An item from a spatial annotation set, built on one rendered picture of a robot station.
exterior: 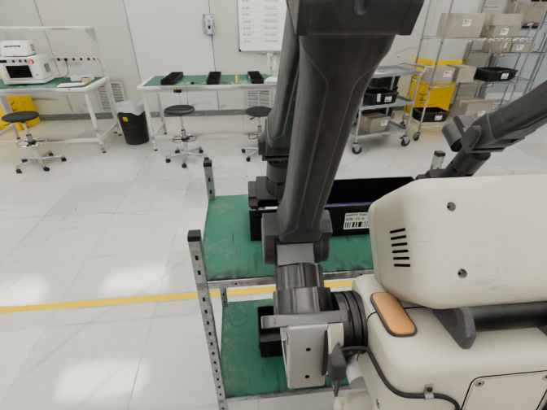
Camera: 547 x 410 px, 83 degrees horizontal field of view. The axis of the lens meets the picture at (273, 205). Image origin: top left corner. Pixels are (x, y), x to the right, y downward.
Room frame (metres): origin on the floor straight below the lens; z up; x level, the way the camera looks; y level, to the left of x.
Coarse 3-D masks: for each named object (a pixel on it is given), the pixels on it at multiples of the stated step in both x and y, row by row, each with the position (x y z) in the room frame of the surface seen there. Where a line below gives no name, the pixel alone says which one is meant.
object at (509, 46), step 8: (512, 8) 5.34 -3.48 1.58; (520, 8) 5.20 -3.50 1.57; (528, 8) 5.21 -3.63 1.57; (536, 8) 5.23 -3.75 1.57; (544, 8) 5.24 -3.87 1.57; (528, 16) 5.22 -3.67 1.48; (536, 16) 5.23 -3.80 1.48; (488, 40) 5.33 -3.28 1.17; (496, 40) 5.20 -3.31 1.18; (488, 48) 5.28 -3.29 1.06; (496, 48) 5.21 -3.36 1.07; (504, 48) 5.23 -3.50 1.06; (512, 48) 5.25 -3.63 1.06; (520, 48) 5.25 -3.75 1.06; (528, 48) 5.26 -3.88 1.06
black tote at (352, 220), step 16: (336, 192) 0.94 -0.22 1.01; (352, 192) 0.95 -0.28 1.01; (368, 192) 0.95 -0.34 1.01; (384, 192) 0.96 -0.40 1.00; (336, 208) 0.77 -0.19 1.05; (352, 208) 0.78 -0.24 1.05; (368, 208) 0.78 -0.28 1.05; (256, 224) 0.75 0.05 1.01; (336, 224) 0.77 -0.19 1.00; (352, 224) 0.78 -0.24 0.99; (368, 224) 0.78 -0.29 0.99; (256, 240) 0.75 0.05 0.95
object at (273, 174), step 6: (270, 162) 0.58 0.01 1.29; (276, 162) 0.58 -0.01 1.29; (282, 162) 0.57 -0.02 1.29; (270, 168) 0.58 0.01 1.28; (276, 168) 0.57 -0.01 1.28; (282, 168) 0.57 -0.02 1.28; (270, 174) 0.59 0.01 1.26; (276, 174) 0.58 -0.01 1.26; (282, 174) 0.58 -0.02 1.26; (276, 180) 0.59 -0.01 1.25; (282, 180) 0.59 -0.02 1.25
